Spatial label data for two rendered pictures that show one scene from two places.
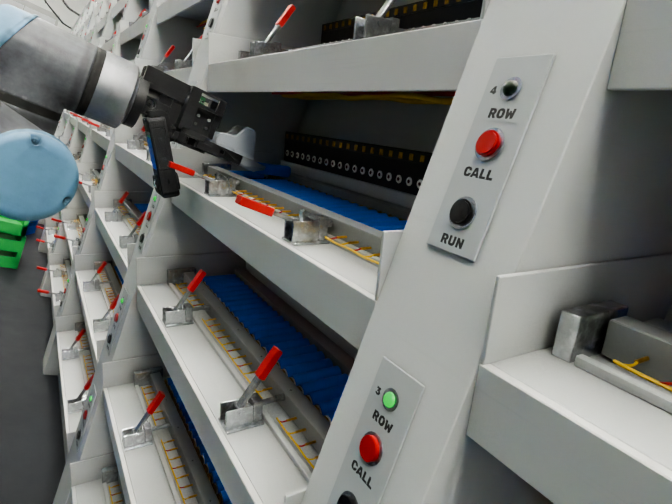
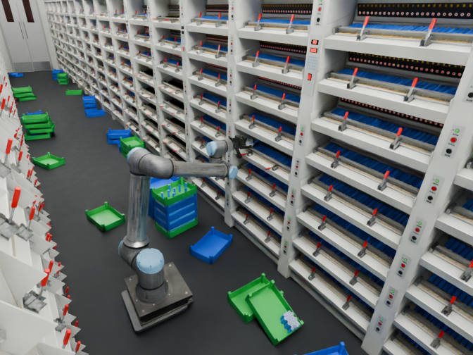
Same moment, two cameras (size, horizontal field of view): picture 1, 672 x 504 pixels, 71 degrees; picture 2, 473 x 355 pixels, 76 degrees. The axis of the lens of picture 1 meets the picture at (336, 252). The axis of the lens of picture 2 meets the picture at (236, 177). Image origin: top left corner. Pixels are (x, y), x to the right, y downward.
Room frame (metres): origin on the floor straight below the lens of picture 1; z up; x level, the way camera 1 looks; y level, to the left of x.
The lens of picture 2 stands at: (-1.29, 0.32, 1.63)
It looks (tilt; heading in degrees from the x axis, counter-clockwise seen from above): 28 degrees down; 359
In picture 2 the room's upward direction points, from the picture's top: 2 degrees clockwise
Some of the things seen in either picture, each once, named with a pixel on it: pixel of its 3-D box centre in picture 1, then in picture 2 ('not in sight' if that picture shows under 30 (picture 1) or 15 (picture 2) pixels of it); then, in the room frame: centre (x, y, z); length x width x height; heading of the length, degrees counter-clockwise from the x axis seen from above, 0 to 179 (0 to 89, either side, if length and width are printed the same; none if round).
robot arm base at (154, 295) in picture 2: not in sight; (152, 284); (0.00, 0.77, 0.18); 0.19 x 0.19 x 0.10
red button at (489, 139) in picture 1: (490, 145); not in sight; (0.29, -0.06, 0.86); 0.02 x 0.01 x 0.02; 35
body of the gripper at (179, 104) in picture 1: (175, 113); (237, 143); (0.69, 0.28, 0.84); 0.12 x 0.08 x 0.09; 125
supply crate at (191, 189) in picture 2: not in sight; (174, 190); (0.82, 0.78, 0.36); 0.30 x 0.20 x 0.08; 135
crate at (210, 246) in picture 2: not in sight; (212, 244); (0.55, 0.46, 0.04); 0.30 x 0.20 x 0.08; 149
